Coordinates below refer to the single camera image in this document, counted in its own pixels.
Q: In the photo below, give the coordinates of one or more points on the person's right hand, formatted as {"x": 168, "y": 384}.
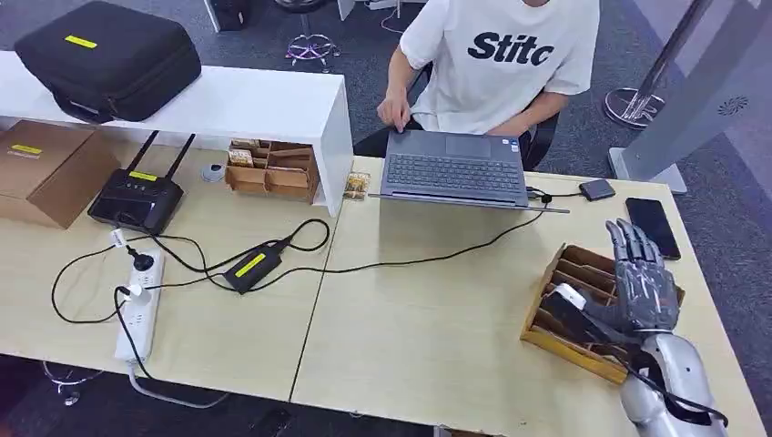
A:
{"x": 395, "y": 111}

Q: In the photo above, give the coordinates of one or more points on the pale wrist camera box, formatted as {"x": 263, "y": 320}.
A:
{"x": 570, "y": 295}

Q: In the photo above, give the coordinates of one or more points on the black smartphone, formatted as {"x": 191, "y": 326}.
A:
{"x": 652, "y": 228}

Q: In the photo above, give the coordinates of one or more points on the chrome stanchion post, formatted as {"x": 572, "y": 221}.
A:
{"x": 633, "y": 105}

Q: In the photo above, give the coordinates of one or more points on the small black external drive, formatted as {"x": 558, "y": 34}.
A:
{"x": 597, "y": 189}

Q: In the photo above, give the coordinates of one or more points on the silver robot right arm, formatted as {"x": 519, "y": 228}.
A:
{"x": 669, "y": 386}

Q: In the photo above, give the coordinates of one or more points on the person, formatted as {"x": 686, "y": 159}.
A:
{"x": 500, "y": 66}

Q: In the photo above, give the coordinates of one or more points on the grey laptop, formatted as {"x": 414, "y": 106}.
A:
{"x": 452, "y": 169}

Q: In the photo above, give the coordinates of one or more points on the white power strip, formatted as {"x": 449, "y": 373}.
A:
{"x": 142, "y": 326}

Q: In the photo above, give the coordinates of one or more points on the brown cardboard box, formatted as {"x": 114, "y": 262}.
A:
{"x": 48, "y": 172}

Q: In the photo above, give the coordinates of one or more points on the white desk shelf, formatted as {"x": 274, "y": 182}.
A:
{"x": 253, "y": 102}

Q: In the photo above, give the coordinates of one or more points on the chrome stool base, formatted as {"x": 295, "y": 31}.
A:
{"x": 312, "y": 48}

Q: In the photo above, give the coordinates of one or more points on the black power plug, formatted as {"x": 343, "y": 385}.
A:
{"x": 143, "y": 261}

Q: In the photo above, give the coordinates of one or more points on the cardboard organizer box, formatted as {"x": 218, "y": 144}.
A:
{"x": 271, "y": 175}

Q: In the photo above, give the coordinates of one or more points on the white power plug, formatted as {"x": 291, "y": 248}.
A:
{"x": 137, "y": 294}

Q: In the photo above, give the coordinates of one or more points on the chrome chair base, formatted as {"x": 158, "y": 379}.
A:
{"x": 69, "y": 383}

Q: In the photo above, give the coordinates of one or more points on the wooden card box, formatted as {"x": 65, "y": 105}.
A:
{"x": 573, "y": 268}

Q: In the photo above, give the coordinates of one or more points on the black power adapter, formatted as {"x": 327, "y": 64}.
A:
{"x": 253, "y": 268}

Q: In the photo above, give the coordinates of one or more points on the black office chair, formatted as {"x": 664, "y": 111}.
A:
{"x": 543, "y": 142}

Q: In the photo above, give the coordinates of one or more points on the small grey round device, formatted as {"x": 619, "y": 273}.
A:
{"x": 213, "y": 173}

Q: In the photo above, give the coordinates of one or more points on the black carrying case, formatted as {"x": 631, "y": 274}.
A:
{"x": 108, "y": 60}

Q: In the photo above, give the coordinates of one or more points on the grey standing sign panel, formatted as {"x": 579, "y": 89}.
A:
{"x": 693, "y": 108}

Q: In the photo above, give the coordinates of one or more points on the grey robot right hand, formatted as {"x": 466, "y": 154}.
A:
{"x": 645, "y": 295}

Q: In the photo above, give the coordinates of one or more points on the black router with antennas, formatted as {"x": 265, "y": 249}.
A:
{"x": 136, "y": 196}

